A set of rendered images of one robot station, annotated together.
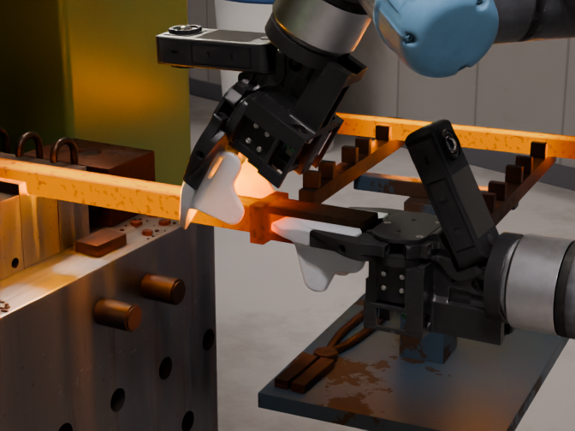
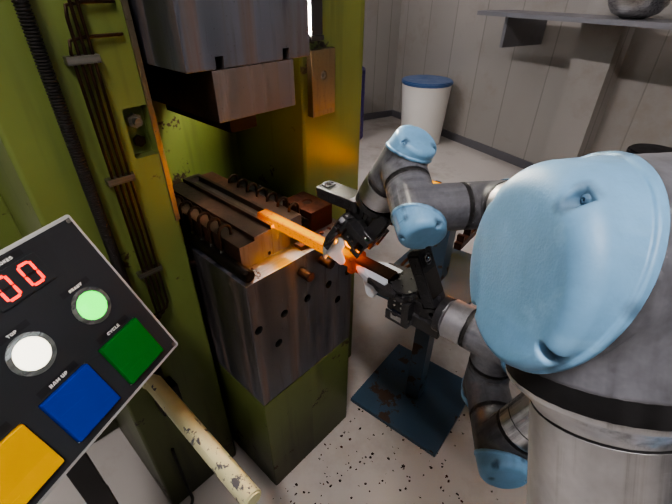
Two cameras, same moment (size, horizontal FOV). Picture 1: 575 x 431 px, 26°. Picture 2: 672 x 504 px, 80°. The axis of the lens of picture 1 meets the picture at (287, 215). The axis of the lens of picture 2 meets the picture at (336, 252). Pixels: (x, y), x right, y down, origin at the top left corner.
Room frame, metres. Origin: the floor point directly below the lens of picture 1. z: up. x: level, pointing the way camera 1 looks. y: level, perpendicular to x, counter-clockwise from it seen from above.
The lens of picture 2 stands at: (0.33, -0.11, 1.50)
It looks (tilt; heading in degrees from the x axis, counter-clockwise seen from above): 34 degrees down; 14
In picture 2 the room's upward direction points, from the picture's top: straight up
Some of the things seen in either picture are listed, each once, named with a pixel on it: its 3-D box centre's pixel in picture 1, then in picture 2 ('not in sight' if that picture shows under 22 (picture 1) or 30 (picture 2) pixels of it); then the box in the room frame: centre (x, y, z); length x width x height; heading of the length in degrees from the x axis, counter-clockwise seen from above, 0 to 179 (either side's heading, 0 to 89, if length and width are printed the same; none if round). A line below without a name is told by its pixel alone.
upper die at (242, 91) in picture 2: not in sight; (201, 76); (1.22, 0.43, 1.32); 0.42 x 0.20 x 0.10; 61
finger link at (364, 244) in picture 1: (364, 242); (388, 286); (0.95, -0.06, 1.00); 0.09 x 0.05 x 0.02; 64
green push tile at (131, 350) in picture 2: not in sight; (131, 350); (0.68, 0.32, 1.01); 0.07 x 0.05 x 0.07; 176
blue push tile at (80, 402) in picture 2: not in sight; (81, 402); (0.58, 0.32, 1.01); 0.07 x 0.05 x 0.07; 176
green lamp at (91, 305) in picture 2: not in sight; (91, 305); (0.68, 0.36, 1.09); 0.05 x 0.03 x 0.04; 151
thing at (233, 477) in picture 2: not in sight; (195, 432); (0.78, 0.34, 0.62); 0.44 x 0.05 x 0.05; 61
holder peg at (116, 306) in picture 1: (117, 315); (306, 274); (1.11, 0.16, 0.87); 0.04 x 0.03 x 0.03; 61
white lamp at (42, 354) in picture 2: not in sight; (32, 353); (0.58, 0.37, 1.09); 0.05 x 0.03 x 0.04; 151
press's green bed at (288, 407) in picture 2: not in sight; (262, 369); (1.28, 0.42, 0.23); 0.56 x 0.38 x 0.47; 61
